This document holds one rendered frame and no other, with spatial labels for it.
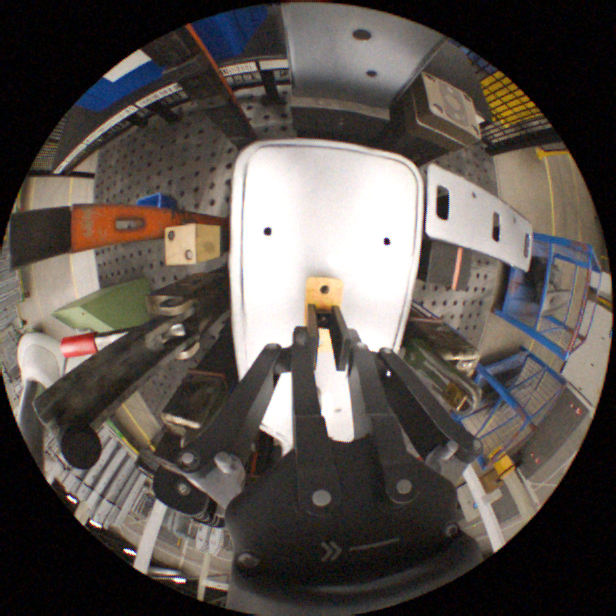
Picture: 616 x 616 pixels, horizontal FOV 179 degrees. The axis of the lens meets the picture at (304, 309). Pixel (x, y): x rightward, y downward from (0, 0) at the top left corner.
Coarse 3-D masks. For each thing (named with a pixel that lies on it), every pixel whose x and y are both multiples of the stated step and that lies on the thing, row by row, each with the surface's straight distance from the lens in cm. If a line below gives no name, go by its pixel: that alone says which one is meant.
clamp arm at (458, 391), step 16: (416, 352) 29; (432, 352) 29; (416, 368) 30; (432, 368) 27; (448, 368) 26; (432, 384) 28; (448, 384) 25; (464, 384) 25; (448, 400) 26; (464, 400) 25; (480, 400) 26
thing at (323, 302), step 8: (312, 280) 20; (320, 280) 20; (328, 280) 20; (336, 280) 20; (312, 288) 20; (336, 288) 20; (312, 296) 20; (320, 296) 20; (328, 296) 20; (336, 296) 20; (320, 304) 20; (328, 304) 20; (336, 304) 20; (304, 312) 20; (320, 312) 20; (328, 312) 20; (304, 320) 21; (328, 320) 20; (320, 328) 20; (328, 328) 20; (320, 336) 22; (328, 336) 22; (328, 344) 22
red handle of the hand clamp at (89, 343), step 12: (180, 324) 20; (72, 336) 25; (84, 336) 24; (96, 336) 23; (108, 336) 22; (120, 336) 22; (168, 336) 20; (180, 336) 20; (72, 348) 24; (84, 348) 24; (96, 348) 23
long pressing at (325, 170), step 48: (288, 144) 24; (336, 144) 24; (240, 192) 22; (288, 192) 22; (336, 192) 22; (384, 192) 24; (240, 240) 22; (288, 240) 21; (336, 240) 21; (240, 288) 23; (288, 288) 22; (384, 288) 24; (240, 336) 25; (288, 336) 24; (384, 336) 26; (288, 384) 29; (336, 384) 29; (288, 432) 38; (336, 432) 38
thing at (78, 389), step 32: (160, 320) 19; (96, 352) 17; (128, 352) 16; (160, 352) 19; (64, 384) 15; (96, 384) 16; (128, 384) 17; (64, 416) 15; (96, 416) 16; (64, 448) 13; (96, 448) 14
